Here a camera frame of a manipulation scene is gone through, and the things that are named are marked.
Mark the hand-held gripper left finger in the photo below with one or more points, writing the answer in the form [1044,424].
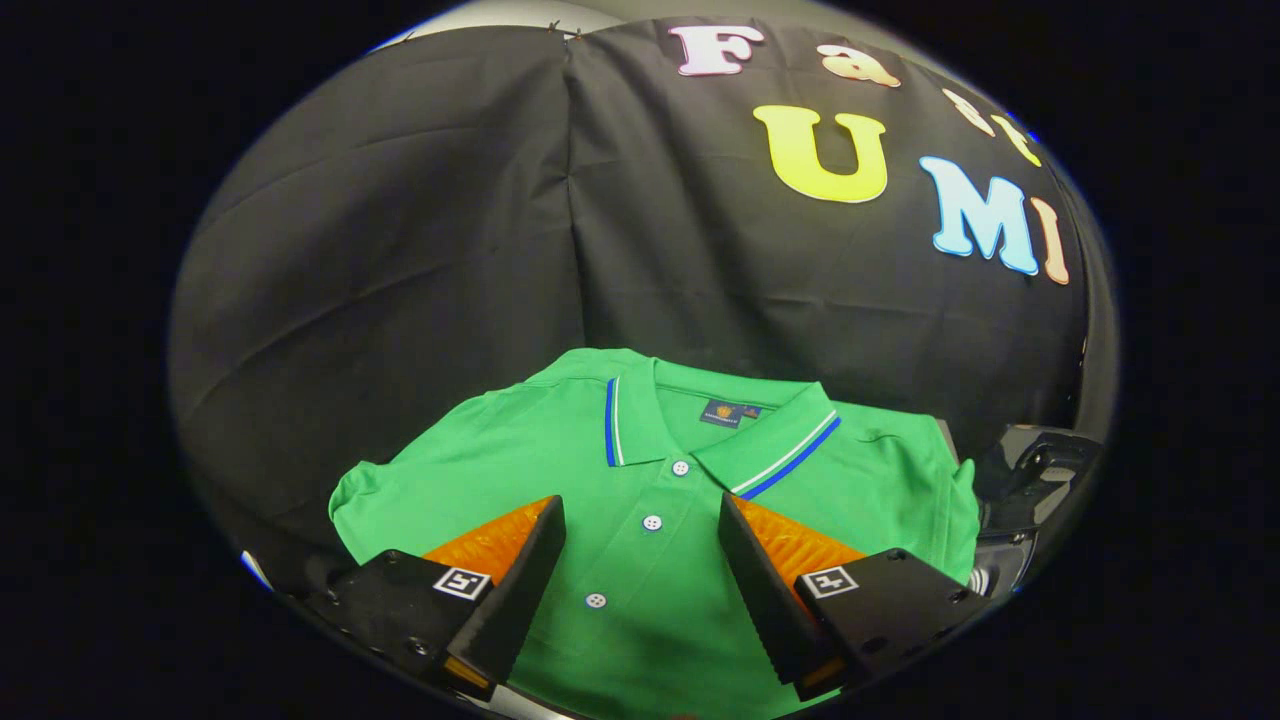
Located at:
[520,580]

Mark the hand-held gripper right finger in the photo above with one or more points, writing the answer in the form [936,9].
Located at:
[765,590]

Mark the black backdrop cloth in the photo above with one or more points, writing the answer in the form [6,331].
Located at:
[450,250]

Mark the grey washing machine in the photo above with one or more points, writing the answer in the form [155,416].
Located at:
[1000,570]

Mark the green polo shirt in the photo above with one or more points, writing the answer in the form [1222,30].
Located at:
[645,570]

